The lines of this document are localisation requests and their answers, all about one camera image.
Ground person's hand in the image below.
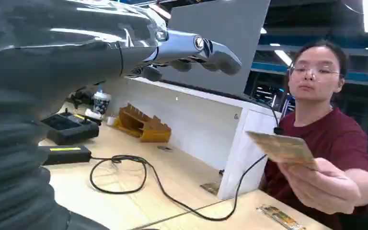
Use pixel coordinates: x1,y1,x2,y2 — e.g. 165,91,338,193
276,158,362,216

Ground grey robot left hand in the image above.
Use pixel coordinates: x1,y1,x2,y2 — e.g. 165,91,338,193
0,0,243,123

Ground person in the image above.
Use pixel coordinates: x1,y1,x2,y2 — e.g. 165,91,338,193
260,39,368,230

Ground patterned paper drink cup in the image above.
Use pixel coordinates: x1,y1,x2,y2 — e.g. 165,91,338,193
92,90,112,115

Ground black remote controller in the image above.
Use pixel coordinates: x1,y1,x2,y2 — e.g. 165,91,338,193
41,108,100,146

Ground small brown card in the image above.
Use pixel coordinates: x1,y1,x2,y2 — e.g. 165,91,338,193
199,182,221,196

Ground person's glasses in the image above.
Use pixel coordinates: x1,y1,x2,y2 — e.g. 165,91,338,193
287,64,343,82

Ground black power adapter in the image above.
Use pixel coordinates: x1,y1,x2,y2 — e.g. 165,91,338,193
39,145,92,166

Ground wooden slotted card box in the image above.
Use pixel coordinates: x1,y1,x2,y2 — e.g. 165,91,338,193
114,103,172,143

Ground white desk partition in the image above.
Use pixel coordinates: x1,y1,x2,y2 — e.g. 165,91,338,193
103,76,281,201

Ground ribbed grey left arm sleeve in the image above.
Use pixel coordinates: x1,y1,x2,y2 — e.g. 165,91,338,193
0,85,110,230

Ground grey panel board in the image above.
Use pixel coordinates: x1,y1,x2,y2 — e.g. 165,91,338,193
157,0,272,98

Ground black cable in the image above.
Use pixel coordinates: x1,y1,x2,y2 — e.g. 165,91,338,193
89,154,268,222

